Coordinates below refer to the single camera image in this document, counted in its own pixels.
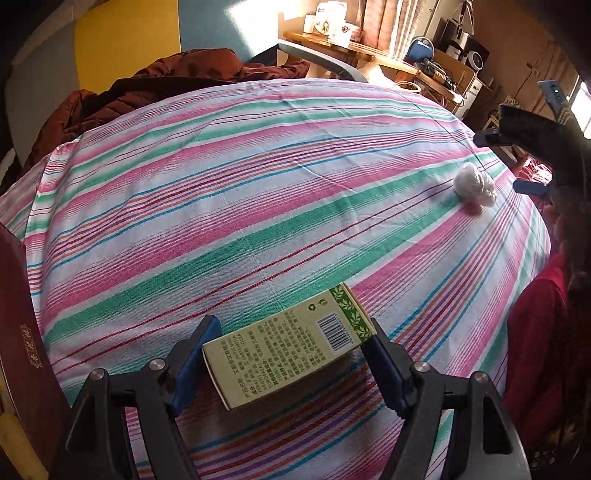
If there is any pink patterned curtain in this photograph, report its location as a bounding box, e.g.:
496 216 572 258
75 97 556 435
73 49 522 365
360 0 432 62

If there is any white cabinet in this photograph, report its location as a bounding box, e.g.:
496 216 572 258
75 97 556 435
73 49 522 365
462 76 486 121

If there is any wooden side table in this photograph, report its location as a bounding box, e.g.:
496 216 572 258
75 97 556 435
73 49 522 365
283 30 419 75

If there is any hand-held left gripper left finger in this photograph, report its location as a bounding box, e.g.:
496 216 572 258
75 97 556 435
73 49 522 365
65 315 223 480

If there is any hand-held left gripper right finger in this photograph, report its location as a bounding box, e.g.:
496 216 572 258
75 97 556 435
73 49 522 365
365 318 527 480

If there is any red box with gold lining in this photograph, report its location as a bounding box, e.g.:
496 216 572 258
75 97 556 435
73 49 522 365
0 224 70 480

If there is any green carton box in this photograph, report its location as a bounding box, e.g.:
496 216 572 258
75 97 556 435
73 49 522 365
202 282 377 411

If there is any white container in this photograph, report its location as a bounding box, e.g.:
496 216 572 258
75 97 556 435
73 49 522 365
315 0 349 36

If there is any blue folding chair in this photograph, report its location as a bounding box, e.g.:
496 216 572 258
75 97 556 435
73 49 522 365
405 37 435 64

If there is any cardboard sheet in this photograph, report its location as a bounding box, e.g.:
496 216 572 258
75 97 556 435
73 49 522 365
431 48 476 88

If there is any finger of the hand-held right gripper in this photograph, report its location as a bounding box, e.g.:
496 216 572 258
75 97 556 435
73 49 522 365
473 105 563 148
512 179 553 197

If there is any brown quilted jacket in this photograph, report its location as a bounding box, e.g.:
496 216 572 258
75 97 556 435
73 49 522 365
21 50 310 171

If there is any red cloth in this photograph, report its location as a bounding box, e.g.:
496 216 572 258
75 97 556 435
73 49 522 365
503 254 591 462

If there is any white plastic wrap ball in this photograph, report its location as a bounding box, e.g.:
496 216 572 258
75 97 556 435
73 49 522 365
452 161 498 207

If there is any grey yellow blue armchair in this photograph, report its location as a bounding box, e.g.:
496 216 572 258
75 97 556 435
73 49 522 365
4 0 370 153

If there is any white printed mug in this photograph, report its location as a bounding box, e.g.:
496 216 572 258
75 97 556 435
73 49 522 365
339 23 364 47

